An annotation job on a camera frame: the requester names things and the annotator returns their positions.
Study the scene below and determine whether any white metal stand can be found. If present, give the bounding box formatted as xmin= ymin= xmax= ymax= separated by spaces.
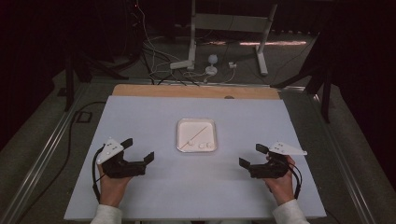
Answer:
xmin=187 ymin=0 xmax=278 ymax=77

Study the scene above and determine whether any person's left hand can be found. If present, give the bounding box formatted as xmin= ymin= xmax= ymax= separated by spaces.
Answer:
xmin=96 ymin=162 xmax=134 ymax=208

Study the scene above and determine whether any black angled floor stand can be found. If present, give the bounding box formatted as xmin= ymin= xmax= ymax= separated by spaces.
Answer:
xmin=270 ymin=31 xmax=332 ymax=124

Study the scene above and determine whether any white square tray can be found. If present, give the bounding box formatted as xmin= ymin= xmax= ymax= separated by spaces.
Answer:
xmin=176 ymin=118 xmax=219 ymax=154

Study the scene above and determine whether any pale blue table mat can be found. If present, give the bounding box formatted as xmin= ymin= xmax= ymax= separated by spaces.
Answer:
xmin=64 ymin=95 xmax=327 ymax=221

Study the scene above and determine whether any black cable bundle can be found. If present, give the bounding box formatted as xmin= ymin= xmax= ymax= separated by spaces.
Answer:
xmin=140 ymin=46 xmax=201 ymax=87

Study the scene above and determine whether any long black floor cable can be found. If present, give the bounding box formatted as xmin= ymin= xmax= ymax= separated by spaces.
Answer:
xmin=14 ymin=101 xmax=107 ymax=224

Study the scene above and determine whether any black square floor frame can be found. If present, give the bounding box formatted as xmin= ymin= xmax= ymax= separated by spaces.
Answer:
xmin=75 ymin=111 xmax=93 ymax=124

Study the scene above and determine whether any black tripod stand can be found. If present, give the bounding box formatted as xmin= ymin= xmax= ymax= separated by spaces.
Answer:
xmin=63 ymin=50 xmax=130 ymax=112

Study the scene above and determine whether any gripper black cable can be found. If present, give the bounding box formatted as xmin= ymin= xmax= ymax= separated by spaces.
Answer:
xmin=288 ymin=161 xmax=304 ymax=201
xmin=91 ymin=147 xmax=106 ymax=203

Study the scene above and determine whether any long white cable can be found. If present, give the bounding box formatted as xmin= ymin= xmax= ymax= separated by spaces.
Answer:
xmin=135 ymin=0 xmax=188 ymax=64

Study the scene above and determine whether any aluminium floor rail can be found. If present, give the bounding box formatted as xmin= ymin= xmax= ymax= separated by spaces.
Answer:
xmin=0 ymin=81 xmax=92 ymax=224
xmin=312 ymin=92 xmax=378 ymax=224

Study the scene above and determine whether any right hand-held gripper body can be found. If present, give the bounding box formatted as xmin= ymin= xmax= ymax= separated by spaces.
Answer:
xmin=247 ymin=141 xmax=308 ymax=179

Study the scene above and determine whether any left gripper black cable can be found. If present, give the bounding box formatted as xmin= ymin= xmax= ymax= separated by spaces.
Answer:
xmin=91 ymin=147 xmax=106 ymax=203

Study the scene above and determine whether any thin white adapter cable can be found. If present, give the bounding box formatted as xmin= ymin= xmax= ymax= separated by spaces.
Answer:
xmin=182 ymin=66 xmax=236 ymax=85

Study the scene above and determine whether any white round desk lamp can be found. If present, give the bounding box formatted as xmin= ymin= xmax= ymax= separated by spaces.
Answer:
xmin=205 ymin=54 xmax=219 ymax=77

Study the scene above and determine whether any person's right hand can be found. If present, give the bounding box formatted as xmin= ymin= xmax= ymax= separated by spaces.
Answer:
xmin=263 ymin=154 xmax=296 ymax=206

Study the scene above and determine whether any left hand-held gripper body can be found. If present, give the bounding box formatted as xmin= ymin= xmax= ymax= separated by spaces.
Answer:
xmin=96 ymin=137 xmax=148 ymax=179

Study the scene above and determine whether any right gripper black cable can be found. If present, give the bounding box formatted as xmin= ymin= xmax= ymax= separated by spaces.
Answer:
xmin=288 ymin=161 xmax=304 ymax=201

